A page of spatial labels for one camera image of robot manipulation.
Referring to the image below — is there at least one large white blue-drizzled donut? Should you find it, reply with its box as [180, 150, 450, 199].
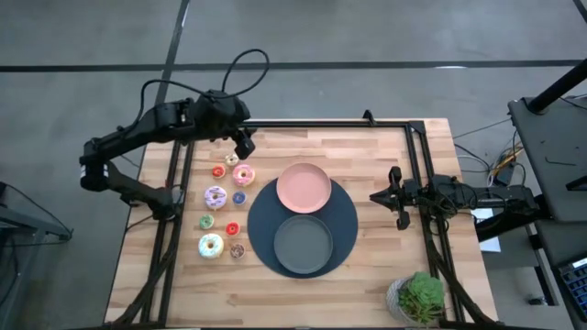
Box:
[197, 232, 226, 260]

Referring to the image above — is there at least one thin black floor cable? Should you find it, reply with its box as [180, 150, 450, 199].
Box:
[452, 117, 513, 140]

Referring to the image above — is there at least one dark desk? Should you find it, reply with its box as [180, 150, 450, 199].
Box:
[526, 218, 587, 330]

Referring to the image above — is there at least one large pink frosted donut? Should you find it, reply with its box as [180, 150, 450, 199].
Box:
[231, 162, 257, 188]

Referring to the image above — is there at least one dark metal stand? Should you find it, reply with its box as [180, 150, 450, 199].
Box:
[0, 181, 74, 330]

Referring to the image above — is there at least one white paper sheet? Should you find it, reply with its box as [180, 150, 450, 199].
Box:
[471, 206, 502, 254]

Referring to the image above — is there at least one black pole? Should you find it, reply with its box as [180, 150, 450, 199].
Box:
[526, 58, 587, 115]

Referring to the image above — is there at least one grey plate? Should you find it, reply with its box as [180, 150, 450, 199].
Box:
[273, 214, 335, 276]

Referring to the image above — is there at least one potted green succulent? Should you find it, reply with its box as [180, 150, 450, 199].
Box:
[385, 277, 444, 327]

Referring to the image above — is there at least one pink plate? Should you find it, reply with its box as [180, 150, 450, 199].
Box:
[275, 161, 333, 215]

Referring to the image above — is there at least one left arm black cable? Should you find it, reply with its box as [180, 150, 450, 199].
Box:
[136, 48, 271, 129]

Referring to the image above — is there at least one keyboard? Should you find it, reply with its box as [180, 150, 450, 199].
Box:
[558, 256, 587, 322]

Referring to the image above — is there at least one dark round woven placemat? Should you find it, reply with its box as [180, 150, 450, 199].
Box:
[247, 176, 360, 280]

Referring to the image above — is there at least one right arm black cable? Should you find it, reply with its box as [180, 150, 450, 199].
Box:
[419, 181, 460, 235]

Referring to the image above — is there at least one yellow floor cable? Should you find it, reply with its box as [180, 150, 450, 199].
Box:
[488, 146, 524, 175]

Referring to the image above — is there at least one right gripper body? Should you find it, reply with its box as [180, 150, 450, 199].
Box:
[388, 166, 430, 232]

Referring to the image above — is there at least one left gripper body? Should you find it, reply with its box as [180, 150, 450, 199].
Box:
[201, 90, 257, 160]

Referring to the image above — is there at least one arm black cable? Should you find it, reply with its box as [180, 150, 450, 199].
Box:
[136, 48, 271, 129]
[419, 181, 460, 235]

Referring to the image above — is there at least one green succulent plant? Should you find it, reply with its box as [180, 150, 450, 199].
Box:
[397, 270, 447, 325]

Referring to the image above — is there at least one large purple frosted donut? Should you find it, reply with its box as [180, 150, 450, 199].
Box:
[203, 185, 228, 211]

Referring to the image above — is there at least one black cart top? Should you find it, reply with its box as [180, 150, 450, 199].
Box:
[507, 95, 587, 224]

